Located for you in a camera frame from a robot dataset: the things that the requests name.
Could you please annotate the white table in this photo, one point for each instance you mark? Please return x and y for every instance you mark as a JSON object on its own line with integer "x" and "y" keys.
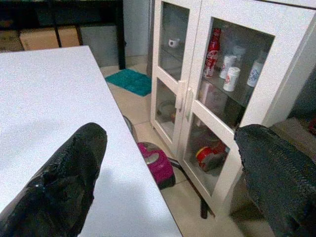
{"x": 61, "y": 118}

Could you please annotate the white bottle blue print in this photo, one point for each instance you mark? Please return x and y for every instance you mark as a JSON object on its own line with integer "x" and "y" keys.
{"x": 255, "y": 72}

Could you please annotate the magenta vacuum cleaner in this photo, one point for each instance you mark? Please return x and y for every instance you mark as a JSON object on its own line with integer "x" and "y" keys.
{"x": 158, "y": 163}

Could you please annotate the small white mug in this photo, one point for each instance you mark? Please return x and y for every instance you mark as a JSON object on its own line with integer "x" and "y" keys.
{"x": 173, "y": 43}

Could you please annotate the brown cardboard box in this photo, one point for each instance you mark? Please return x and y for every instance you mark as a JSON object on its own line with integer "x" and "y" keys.
{"x": 69, "y": 36}
{"x": 39, "y": 38}

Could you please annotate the white paper cup red print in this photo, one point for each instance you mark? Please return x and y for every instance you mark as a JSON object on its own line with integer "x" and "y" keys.
{"x": 231, "y": 78}
{"x": 228, "y": 66}

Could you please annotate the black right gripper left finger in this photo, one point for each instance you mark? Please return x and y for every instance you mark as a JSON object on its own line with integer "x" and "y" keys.
{"x": 56, "y": 187}

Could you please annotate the red cola bottle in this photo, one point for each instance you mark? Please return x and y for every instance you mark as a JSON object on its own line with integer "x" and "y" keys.
{"x": 212, "y": 53}

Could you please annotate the red round tin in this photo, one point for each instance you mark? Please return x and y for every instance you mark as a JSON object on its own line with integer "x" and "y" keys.
{"x": 209, "y": 158}

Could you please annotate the teal floor mat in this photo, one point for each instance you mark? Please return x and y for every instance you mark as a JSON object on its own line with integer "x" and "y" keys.
{"x": 130, "y": 80}

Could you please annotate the white glass-door cabinet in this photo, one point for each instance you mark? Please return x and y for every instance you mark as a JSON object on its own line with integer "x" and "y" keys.
{"x": 222, "y": 86}

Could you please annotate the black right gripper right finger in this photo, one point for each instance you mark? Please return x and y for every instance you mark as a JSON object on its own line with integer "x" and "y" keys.
{"x": 276, "y": 172}

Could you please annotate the grey storage box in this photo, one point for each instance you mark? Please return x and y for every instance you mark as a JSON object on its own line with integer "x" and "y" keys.
{"x": 100, "y": 42}

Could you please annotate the black metal shelf rack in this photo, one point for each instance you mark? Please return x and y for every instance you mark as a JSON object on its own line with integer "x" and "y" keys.
{"x": 74, "y": 17}

